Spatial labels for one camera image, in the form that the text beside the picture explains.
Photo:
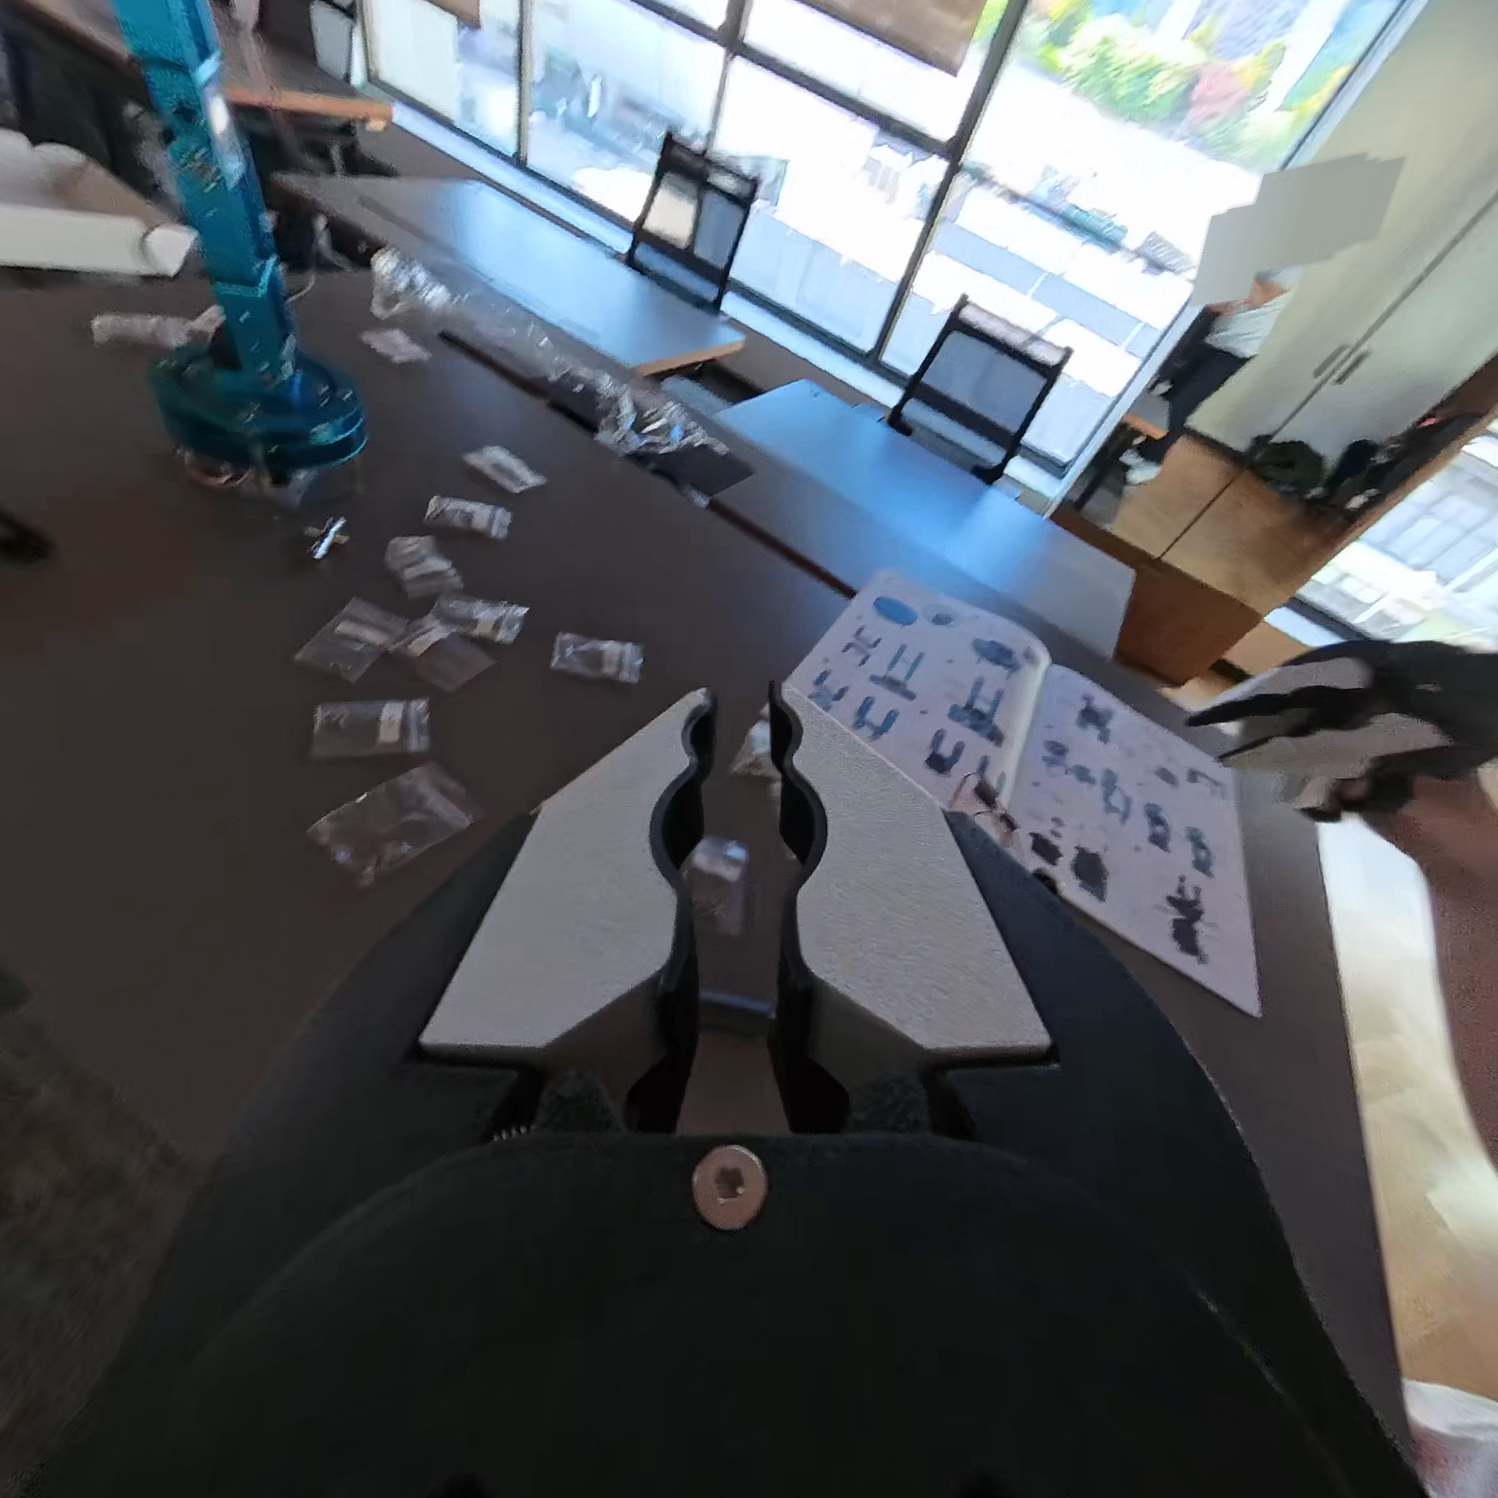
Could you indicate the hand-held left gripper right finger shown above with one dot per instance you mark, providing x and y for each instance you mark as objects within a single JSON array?
[{"x": 914, "y": 936}]

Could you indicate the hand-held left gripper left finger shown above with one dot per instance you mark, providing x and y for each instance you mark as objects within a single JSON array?
[{"x": 563, "y": 936}]

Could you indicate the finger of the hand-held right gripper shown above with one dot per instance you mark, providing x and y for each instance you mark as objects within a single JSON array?
[
  {"x": 1371, "y": 749},
  {"x": 1299, "y": 690}
]

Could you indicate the small clear screw packet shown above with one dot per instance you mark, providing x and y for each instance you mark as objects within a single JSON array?
[{"x": 716, "y": 878}]

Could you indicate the person's right forearm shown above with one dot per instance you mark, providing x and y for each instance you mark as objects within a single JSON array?
[{"x": 1463, "y": 842}]

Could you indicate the blue toy robot arm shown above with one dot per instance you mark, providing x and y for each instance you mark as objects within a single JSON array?
[{"x": 229, "y": 234}]

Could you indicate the light grey office desk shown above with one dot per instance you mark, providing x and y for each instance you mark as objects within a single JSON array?
[
  {"x": 527, "y": 257},
  {"x": 937, "y": 516}
]

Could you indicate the dark grey desk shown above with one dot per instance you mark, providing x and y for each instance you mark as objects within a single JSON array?
[{"x": 142, "y": 703}]

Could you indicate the long wood-edged grey desk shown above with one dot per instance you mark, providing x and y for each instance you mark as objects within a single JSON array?
[{"x": 329, "y": 107}]

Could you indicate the low wooden cabinet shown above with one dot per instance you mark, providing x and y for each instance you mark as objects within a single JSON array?
[{"x": 1194, "y": 562}]

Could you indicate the illustrated instruction booklet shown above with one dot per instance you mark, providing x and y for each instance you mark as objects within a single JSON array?
[{"x": 937, "y": 655}]

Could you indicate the scattered clear parts bags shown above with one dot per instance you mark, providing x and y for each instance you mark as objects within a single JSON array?
[{"x": 375, "y": 726}]

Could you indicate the white tall cabinet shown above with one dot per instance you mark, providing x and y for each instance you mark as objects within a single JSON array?
[{"x": 1381, "y": 328}]

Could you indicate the black mesh office chair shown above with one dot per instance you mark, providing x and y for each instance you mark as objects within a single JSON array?
[
  {"x": 978, "y": 375},
  {"x": 691, "y": 221}
]

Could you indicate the silver cross wrench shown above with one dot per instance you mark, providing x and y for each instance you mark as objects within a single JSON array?
[{"x": 325, "y": 539}]

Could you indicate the crumpled clear plastic wrap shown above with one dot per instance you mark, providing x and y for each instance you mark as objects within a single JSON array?
[{"x": 645, "y": 426}]

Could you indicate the person's white shirt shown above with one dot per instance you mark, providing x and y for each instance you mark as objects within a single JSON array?
[{"x": 1458, "y": 1445}]

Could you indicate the white cardboard box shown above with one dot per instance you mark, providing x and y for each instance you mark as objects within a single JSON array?
[{"x": 70, "y": 234}]

